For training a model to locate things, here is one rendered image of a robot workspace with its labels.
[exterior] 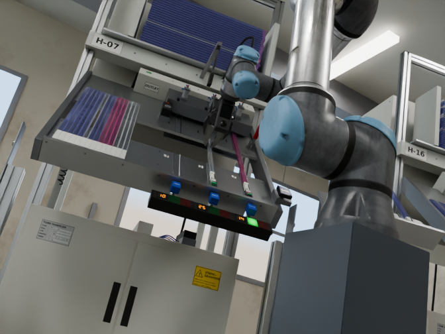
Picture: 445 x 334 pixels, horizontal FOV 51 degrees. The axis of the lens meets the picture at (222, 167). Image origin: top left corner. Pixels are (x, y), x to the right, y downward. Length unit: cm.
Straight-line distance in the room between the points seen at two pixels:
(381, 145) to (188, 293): 89
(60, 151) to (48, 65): 366
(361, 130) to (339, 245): 24
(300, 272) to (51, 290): 89
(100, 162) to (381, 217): 75
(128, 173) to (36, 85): 359
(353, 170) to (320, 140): 9
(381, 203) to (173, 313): 89
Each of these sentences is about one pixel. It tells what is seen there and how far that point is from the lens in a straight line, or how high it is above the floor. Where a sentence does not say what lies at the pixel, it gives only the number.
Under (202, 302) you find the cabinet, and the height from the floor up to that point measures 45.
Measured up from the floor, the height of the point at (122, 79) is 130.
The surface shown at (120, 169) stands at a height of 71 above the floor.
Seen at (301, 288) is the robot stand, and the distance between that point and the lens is 83.
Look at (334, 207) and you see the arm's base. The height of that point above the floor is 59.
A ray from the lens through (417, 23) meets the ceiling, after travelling 416.
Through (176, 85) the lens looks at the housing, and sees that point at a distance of 189.
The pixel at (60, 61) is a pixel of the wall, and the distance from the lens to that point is 497.
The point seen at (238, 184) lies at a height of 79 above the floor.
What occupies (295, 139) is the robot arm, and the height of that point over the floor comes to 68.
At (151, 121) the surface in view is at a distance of 166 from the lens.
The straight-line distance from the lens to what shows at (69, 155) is 129.
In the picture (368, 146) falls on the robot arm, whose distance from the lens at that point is 89.
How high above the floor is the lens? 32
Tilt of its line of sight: 21 degrees up
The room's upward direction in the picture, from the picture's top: 13 degrees clockwise
